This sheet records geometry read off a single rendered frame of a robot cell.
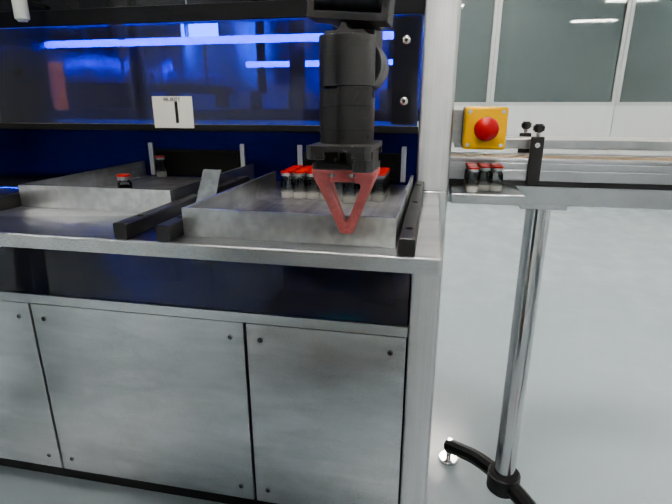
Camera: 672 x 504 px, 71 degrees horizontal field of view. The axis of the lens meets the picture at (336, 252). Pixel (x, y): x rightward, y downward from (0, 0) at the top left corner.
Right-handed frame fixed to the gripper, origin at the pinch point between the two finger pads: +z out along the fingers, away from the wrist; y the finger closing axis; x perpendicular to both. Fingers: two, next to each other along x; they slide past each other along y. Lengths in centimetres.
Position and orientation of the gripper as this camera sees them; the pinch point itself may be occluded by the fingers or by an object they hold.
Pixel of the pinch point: (346, 225)
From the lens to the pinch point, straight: 53.3
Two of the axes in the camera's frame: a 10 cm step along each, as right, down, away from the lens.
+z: 0.0, 9.6, 2.9
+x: -9.8, -0.6, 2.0
